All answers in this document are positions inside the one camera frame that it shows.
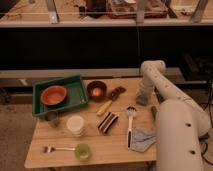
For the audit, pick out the blue grey cloth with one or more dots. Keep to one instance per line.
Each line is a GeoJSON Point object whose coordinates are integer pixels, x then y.
{"type": "Point", "coordinates": [142, 139]}

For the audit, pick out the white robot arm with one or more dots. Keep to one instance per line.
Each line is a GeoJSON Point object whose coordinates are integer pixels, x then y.
{"type": "Point", "coordinates": [180, 121]}

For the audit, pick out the green plastic cup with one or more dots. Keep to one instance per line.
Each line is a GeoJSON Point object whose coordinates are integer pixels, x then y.
{"type": "Point", "coordinates": [82, 152]}

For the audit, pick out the brown chocolate pieces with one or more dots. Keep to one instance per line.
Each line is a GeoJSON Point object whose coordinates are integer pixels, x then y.
{"type": "Point", "coordinates": [114, 94]}

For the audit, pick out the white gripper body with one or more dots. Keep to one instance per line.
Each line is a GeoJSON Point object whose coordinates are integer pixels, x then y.
{"type": "Point", "coordinates": [146, 88]}

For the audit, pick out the white plastic cup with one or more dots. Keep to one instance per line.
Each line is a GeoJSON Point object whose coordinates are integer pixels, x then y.
{"type": "Point", "coordinates": [75, 125]}

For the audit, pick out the metal cup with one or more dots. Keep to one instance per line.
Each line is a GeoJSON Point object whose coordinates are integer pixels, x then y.
{"type": "Point", "coordinates": [52, 118]}

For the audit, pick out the metal fork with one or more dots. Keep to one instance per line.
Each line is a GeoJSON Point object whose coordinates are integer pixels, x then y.
{"type": "Point", "coordinates": [49, 149]}

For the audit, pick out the white dish brush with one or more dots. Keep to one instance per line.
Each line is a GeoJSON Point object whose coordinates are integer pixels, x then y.
{"type": "Point", "coordinates": [131, 113]}

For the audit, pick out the orange bowl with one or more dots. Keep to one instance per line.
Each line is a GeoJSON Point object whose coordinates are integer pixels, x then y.
{"type": "Point", "coordinates": [53, 95]}

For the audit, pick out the brown striped block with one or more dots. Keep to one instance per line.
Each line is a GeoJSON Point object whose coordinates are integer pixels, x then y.
{"type": "Point", "coordinates": [107, 122]}

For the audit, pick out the dark brown bowl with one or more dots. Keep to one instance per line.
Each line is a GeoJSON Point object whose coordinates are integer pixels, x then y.
{"type": "Point", "coordinates": [96, 90]}

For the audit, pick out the green plastic tray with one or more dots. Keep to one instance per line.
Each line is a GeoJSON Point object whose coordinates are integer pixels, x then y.
{"type": "Point", "coordinates": [76, 96]}

